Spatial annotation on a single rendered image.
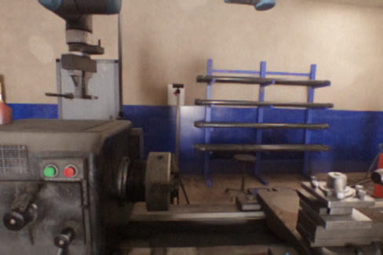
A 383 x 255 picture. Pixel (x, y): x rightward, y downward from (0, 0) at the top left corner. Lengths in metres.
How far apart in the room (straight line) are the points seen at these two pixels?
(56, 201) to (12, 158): 0.18
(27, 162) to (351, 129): 5.24
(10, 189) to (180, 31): 3.65
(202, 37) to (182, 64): 0.62
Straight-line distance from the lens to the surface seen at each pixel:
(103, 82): 4.06
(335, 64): 5.03
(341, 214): 0.91
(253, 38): 4.28
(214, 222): 1.17
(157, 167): 0.83
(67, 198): 0.73
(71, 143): 0.72
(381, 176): 1.34
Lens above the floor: 1.44
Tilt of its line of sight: 7 degrees down
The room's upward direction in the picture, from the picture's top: 1 degrees clockwise
